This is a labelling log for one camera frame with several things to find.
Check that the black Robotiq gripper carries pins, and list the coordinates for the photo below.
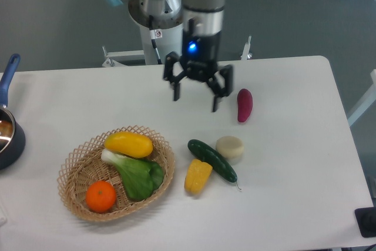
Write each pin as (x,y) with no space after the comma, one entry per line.
(199,63)

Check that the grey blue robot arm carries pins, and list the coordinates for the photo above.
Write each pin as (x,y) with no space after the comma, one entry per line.
(162,23)

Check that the woven wicker basket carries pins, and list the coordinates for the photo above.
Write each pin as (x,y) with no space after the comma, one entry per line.
(84,167)

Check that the purple sweet potato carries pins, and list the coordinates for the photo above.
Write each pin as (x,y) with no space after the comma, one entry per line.
(244,105)

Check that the cream round cake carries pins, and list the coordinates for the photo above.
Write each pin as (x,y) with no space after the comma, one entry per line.
(231,148)

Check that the dark green cucumber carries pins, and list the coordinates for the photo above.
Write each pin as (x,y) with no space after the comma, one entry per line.
(206,153)

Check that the yellow bell pepper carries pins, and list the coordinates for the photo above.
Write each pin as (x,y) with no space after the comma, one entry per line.
(197,175)

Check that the green bok choy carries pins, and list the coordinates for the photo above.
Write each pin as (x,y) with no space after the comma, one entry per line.
(140,177)

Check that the orange tangerine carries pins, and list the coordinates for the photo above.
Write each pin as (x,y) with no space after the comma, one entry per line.
(100,196)

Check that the blue saucepan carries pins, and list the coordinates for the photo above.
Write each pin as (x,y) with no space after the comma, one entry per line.
(13,138)

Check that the black device at edge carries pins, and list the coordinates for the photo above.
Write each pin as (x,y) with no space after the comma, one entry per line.
(366,221)

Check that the white frame at right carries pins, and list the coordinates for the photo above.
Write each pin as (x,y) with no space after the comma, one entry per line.
(363,103)

